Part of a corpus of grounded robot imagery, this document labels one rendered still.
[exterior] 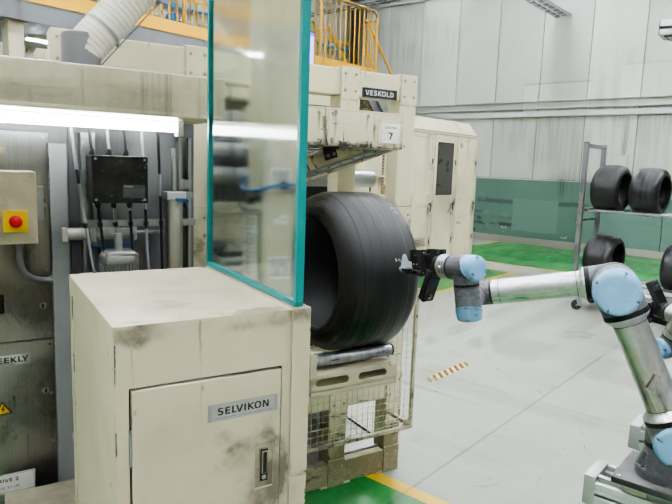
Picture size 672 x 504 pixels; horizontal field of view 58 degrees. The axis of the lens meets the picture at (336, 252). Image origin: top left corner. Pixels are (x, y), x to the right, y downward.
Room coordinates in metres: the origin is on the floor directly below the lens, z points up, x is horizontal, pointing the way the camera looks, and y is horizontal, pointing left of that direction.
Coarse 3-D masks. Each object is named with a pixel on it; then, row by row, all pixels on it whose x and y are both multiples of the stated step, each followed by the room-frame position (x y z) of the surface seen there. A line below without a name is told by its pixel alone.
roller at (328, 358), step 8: (384, 344) 2.13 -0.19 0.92; (392, 344) 2.14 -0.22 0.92; (328, 352) 2.01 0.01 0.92; (336, 352) 2.02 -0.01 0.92; (344, 352) 2.03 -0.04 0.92; (352, 352) 2.04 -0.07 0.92; (360, 352) 2.06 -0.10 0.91; (368, 352) 2.07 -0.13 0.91; (376, 352) 2.09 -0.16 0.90; (384, 352) 2.11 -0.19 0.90; (392, 352) 2.13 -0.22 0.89; (320, 360) 1.97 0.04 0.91; (328, 360) 1.99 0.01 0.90; (336, 360) 2.00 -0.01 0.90; (344, 360) 2.02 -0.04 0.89; (352, 360) 2.04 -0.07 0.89
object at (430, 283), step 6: (426, 276) 1.83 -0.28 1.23; (432, 276) 1.81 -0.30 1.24; (426, 282) 1.83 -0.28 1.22; (432, 282) 1.83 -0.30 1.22; (438, 282) 1.84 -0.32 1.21; (426, 288) 1.83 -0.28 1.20; (432, 288) 1.84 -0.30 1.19; (420, 294) 1.85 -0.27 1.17; (426, 294) 1.84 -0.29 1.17; (432, 294) 1.85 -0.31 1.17; (426, 300) 1.85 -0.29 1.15
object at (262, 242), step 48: (240, 0) 1.50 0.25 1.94; (288, 0) 1.28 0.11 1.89; (240, 48) 1.50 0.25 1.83; (288, 48) 1.28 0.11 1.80; (240, 96) 1.50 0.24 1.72; (288, 96) 1.27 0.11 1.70; (240, 144) 1.49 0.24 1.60; (288, 144) 1.27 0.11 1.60; (240, 192) 1.49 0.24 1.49; (288, 192) 1.26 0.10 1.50; (240, 240) 1.49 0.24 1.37; (288, 240) 1.26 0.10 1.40; (288, 288) 1.26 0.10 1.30
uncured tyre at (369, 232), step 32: (352, 192) 2.18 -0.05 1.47; (320, 224) 2.41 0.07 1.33; (352, 224) 1.98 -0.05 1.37; (384, 224) 2.03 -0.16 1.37; (320, 256) 2.46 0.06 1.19; (352, 256) 1.93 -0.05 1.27; (384, 256) 1.96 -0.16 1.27; (320, 288) 2.43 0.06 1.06; (352, 288) 1.92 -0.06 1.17; (384, 288) 1.94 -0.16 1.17; (416, 288) 2.03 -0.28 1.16; (320, 320) 2.32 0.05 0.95; (352, 320) 1.94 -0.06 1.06; (384, 320) 1.99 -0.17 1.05
